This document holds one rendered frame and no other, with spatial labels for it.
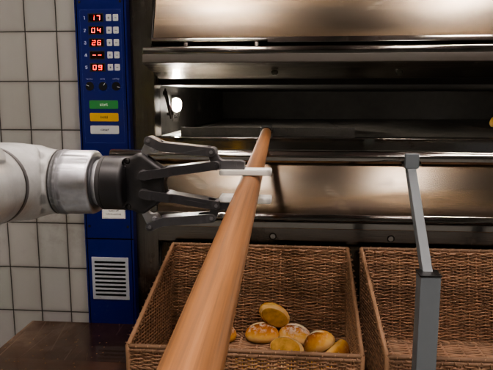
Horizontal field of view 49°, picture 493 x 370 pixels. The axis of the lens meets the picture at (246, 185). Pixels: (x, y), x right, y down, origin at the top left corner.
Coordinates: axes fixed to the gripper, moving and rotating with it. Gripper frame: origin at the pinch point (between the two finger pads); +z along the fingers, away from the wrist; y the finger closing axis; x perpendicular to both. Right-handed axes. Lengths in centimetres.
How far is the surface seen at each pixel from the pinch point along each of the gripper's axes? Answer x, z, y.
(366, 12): -93, 27, -36
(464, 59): -77, 51, -22
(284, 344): -66, 5, 54
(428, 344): -32, 34, 37
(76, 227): -93, -62, 30
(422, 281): -32, 32, 24
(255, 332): -76, -3, 56
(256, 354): -43, -1, 46
